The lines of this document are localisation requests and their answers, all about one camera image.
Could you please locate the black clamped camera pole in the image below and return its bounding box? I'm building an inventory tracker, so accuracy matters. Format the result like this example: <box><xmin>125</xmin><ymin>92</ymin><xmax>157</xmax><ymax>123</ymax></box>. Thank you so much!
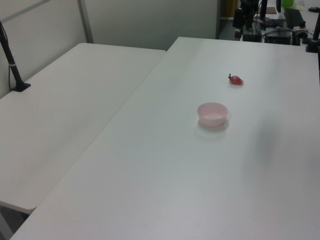
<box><xmin>305</xmin><ymin>14</ymin><xmax>320</xmax><ymax>54</ymax></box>

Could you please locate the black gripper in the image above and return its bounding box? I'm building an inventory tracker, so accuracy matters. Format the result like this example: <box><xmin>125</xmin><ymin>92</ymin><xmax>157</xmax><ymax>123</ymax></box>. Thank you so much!
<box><xmin>232</xmin><ymin>0</ymin><xmax>259</xmax><ymax>41</ymax></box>

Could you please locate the red strawberry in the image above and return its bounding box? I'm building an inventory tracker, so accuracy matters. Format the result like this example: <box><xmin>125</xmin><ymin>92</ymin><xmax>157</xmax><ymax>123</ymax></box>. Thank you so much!
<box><xmin>226</xmin><ymin>72</ymin><xmax>245</xmax><ymax>87</ymax></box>

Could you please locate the grey aluminium partition post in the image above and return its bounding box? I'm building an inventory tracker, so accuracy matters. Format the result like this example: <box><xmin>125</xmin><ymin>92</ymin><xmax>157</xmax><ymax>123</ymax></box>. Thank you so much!
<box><xmin>77</xmin><ymin>0</ymin><xmax>95</xmax><ymax>44</ymax></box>

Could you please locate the black electronics box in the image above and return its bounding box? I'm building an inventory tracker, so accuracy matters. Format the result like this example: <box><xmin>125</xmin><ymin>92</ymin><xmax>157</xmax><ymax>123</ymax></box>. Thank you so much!
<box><xmin>264</xmin><ymin>28</ymin><xmax>294</xmax><ymax>46</ymax></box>

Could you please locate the black camera pole, white tie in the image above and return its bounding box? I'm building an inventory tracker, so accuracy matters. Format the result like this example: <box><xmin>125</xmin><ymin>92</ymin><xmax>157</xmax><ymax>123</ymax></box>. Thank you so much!
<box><xmin>0</xmin><ymin>19</ymin><xmax>32</xmax><ymax>94</ymax></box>

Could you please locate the black monitor stand pole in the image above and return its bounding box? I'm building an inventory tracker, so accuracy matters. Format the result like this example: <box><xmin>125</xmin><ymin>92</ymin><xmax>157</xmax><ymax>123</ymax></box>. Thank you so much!
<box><xmin>259</xmin><ymin>0</ymin><xmax>268</xmax><ymax>22</ymax></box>

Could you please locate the pink plastic bowl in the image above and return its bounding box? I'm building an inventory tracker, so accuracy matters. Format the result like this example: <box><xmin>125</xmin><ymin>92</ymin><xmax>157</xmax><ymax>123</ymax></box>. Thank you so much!
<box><xmin>197</xmin><ymin>101</ymin><xmax>229</xmax><ymax>128</ymax></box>

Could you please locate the yellow-brown panel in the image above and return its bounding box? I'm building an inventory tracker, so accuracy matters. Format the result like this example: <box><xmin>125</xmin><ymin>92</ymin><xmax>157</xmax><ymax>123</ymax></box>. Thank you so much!
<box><xmin>221</xmin><ymin>0</ymin><xmax>238</xmax><ymax>19</ymax></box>

